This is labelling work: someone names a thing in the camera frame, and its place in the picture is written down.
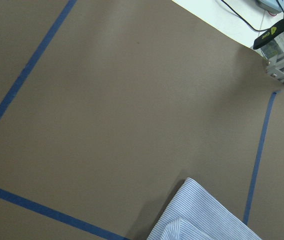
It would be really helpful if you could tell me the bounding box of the blue striped button shirt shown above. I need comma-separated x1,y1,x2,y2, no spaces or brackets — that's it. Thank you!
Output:
147,177,260,240

